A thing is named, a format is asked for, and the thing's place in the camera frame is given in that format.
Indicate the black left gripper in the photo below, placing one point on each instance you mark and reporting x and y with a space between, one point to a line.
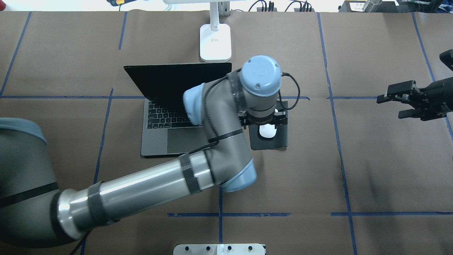
282 119

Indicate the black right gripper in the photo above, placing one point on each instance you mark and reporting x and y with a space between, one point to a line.
440 96

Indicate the white computer mouse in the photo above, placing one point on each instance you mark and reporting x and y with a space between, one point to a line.
267 131

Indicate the black mouse pad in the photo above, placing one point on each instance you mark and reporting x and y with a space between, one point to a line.
279 142

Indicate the grey laptop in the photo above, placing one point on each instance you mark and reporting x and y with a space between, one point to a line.
167 129

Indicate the white desk lamp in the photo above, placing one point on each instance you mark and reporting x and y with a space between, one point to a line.
215 37

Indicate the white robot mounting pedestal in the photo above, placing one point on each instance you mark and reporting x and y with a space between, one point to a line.
220 249

